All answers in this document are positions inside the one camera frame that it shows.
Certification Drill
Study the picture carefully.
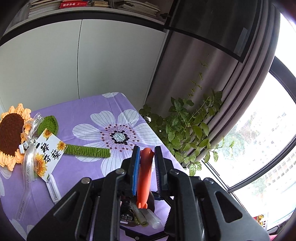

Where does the orange marker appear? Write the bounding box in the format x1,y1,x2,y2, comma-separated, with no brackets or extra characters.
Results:
137,148,154,209

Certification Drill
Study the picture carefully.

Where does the green pen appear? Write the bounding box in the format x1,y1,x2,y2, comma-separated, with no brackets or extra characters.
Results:
134,207,149,226

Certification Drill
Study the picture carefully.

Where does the grey fabric pen holder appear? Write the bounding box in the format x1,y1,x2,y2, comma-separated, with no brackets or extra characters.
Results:
120,191,154,227

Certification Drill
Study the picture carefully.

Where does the white correction tape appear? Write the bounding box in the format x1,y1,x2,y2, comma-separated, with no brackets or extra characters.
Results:
46,174,62,204

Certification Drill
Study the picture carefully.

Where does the sunflower gift card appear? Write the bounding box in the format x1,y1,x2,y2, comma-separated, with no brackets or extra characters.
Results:
35,128,67,182

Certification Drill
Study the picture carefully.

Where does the green potted plant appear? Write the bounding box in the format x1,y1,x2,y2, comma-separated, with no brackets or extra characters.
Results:
139,61,235,176

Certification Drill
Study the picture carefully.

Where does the clear printed ribbon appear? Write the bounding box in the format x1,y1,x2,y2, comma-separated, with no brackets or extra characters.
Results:
16,113,44,220

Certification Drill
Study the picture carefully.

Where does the crochet sunflower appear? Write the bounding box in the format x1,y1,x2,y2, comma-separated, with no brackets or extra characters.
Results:
0,102,112,172

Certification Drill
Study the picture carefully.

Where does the white bookshelf cabinet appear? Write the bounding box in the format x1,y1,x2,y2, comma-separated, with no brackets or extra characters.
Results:
1,1,169,110

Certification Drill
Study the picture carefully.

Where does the grey curtain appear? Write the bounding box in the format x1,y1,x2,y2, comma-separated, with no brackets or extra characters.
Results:
146,1,280,145

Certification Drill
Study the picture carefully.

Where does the red book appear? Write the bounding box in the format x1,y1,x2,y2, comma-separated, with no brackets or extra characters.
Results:
59,1,88,9

